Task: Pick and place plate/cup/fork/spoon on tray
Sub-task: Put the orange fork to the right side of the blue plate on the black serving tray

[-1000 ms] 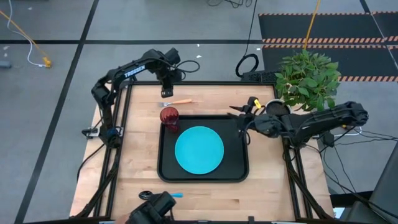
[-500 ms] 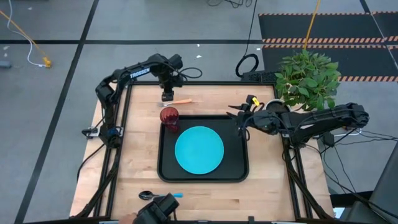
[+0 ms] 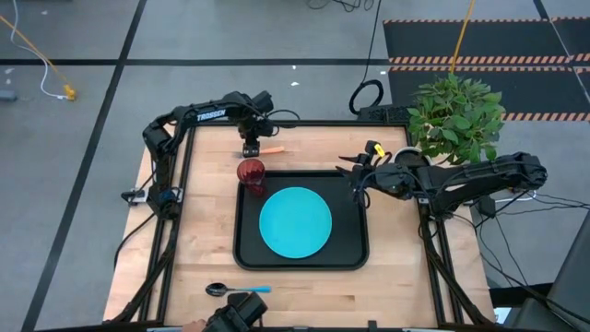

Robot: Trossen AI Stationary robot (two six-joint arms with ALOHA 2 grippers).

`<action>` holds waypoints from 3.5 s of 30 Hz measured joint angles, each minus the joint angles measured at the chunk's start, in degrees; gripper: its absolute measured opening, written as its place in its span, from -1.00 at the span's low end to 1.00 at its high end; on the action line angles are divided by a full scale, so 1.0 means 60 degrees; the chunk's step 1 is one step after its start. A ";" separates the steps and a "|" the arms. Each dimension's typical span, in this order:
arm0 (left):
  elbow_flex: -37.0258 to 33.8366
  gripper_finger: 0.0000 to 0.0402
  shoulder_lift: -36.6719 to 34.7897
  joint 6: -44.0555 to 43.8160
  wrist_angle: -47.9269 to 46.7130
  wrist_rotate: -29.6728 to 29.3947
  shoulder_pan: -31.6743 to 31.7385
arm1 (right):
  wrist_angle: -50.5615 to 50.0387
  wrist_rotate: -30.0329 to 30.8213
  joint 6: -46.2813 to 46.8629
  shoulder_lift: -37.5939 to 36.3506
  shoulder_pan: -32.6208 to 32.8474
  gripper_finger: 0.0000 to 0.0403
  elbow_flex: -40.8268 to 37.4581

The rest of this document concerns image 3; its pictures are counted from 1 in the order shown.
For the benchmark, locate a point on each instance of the black handheld device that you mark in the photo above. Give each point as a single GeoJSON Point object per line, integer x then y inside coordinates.
{"type": "Point", "coordinates": [239, 313]}

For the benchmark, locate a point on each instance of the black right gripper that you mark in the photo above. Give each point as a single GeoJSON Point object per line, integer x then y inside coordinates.
{"type": "Point", "coordinates": [369, 177]}

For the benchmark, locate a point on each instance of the grey metal clamp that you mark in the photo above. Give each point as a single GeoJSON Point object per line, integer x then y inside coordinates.
{"type": "Point", "coordinates": [136, 196]}

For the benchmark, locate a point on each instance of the grey floor box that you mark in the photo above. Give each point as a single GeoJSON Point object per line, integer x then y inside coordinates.
{"type": "Point", "coordinates": [7, 96]}

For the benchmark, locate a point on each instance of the person's hand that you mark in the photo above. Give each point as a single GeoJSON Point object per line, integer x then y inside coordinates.
{"type": "Point", "coordinates": [194, 326]}

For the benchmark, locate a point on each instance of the black aluminium table frame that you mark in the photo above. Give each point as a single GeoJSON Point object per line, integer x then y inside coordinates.
{"type": "Point", "coordinates": [299, 123]}

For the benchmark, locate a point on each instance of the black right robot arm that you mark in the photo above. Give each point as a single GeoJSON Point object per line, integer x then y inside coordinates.
{"type": "Point", "coordinates": [484, 173]}

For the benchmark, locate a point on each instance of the black mat with hazard stripes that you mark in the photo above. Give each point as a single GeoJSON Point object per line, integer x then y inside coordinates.
{"type": "Point", "coordinates": [484, 41]}

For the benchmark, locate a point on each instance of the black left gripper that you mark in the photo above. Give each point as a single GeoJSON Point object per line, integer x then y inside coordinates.
{"type": "Point", "coordinates": [256, 129]}

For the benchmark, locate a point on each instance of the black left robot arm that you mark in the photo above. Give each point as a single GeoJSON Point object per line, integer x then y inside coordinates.
{"type": "Point", "coordinates": [207, 114]}

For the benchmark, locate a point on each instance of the black chair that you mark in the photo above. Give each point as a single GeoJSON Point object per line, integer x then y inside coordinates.
{"type": "Point", "coordinates": [571, 286]}

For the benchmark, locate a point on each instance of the green leafy plant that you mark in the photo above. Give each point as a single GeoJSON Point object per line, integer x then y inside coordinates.
{"type": "Point", "coordinates": [454, 117]}

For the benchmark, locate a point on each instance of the white plant pot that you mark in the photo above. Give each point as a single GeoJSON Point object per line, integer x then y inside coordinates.
{"type": "Point", "coordinates": [408, 154]}

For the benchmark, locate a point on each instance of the teal round plate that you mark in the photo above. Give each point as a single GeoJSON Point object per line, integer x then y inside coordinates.
{"type": "Point", "coordinates": [295, 222]}

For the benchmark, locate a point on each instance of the black power adapter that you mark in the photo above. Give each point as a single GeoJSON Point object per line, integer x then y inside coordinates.
{"type": "Point", "coordinates": [487, 206]}

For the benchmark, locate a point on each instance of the black power strip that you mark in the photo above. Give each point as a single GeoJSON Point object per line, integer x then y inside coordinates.
{"type": "Point", "coordinates": [382, 113]}

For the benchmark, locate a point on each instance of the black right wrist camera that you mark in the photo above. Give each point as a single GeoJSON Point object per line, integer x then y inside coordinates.
{"type": "Point", "coordinates": [371, 147]}

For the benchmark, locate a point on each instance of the red translucent cup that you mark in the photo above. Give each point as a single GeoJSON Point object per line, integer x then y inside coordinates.
{"type": "Point", "coordinates": [251, 175]}

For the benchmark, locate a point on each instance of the black plastic tray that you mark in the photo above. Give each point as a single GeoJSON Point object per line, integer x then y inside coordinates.
{"type": "Point", "coordinates": [249, 258]}

